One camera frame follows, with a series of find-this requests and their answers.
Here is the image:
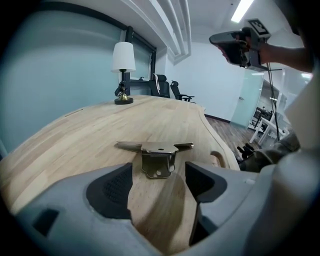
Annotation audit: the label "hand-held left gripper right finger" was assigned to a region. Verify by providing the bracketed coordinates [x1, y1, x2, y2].
[184, 161, 259, 249]

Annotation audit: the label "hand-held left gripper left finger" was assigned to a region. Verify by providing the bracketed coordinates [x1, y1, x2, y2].
[13, 161, 165, 256]

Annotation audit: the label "bunch of keys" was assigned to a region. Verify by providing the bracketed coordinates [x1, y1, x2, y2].
[114, 80, 129, 101]

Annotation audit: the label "glass partition wall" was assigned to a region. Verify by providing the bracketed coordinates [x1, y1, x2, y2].
[262, 66, 314, 126]

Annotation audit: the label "wide frosted window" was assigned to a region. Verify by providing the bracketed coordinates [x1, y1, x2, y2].
[0, 9, 131, 161]

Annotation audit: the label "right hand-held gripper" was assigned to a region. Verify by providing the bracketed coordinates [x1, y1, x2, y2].
[209, 17, 272, 72]

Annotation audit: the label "white shade table lamp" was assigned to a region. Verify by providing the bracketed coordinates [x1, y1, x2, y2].
[110, 41, 137, 106]

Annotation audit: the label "black-framed frosted window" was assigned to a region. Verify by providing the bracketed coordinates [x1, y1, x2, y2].
[126, 24, 158, 83]

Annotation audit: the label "long ceiling light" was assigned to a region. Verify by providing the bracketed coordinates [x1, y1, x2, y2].
[230, 0, 255, 23]

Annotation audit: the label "white ceiling pipes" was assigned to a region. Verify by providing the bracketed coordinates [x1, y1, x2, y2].
[124, 0, 193, 66]

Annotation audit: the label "black cable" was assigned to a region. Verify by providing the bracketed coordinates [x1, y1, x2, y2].
[265, 61, 282, 141]

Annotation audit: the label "metal hinge bracket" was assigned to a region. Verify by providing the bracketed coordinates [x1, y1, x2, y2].
[116, 140, 195, 180]

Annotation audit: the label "black office chair white strap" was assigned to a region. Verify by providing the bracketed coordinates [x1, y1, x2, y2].
[149, 73, 172, 99]

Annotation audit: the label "white office desk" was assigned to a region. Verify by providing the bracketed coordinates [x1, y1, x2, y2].
[249, 116, 279, 146]

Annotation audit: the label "person's grey trousers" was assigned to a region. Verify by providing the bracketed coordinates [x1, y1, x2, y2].
[238, 131, 301, 174]

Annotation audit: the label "person's black jacket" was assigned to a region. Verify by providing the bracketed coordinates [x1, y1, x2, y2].
[287, 0, 320, 51]

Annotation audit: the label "frosted glass door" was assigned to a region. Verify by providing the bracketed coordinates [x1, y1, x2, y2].
[229, 68, 265, 130]

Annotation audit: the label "person's right forearm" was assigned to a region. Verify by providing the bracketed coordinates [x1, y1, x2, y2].
[259, 41, 315, 74]

